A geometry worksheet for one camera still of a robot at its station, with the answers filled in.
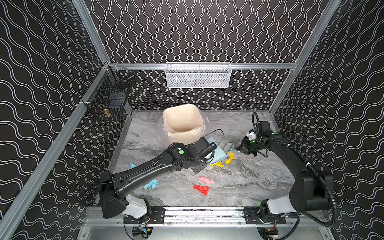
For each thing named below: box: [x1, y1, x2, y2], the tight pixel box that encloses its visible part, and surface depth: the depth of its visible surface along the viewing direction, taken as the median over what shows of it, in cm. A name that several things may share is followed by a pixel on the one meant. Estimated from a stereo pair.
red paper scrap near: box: [193, 184, 209, 196], surface depth 85 cm
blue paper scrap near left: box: [143, 179, 158, 190], surface depth 85 cm
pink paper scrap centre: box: [198, 176, 214, 184], surface depth 87 cm
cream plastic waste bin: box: [162, 104, 204, 145], surface depth 90 cm
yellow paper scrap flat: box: [209, 161, 225, 167], surface depth 94 cm
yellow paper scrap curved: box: [225, 151, 235, 165], surface depth 96 cm
